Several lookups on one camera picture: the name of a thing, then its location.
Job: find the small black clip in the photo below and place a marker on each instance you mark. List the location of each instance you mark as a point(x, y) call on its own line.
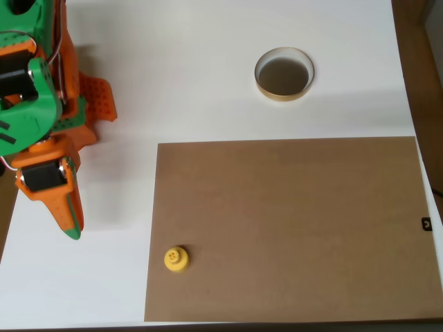
point(426, 224)

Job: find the brown rectangular board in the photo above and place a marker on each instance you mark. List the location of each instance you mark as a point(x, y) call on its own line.
point(287, 228)

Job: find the orange gripper black servo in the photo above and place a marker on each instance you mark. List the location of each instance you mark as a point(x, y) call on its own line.
point(44, 177)

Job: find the small yellow plastic piece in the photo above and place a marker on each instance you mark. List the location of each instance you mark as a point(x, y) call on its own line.
point(176, 260)

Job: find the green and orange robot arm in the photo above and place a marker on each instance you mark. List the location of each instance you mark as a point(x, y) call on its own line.
point(24, 114)

